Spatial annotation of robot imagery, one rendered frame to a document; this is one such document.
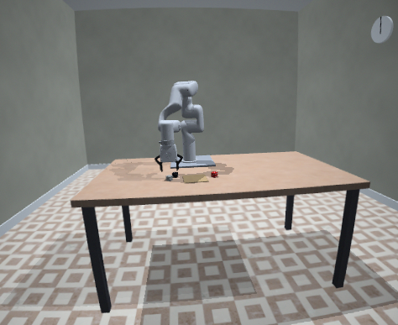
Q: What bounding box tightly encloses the tan mat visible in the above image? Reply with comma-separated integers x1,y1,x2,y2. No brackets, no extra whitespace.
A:
183,174,208,183

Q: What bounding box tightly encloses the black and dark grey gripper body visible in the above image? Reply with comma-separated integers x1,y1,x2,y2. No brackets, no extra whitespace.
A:
160,144,177,162

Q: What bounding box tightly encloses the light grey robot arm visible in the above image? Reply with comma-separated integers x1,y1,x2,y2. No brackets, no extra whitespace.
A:
158,81,204,163

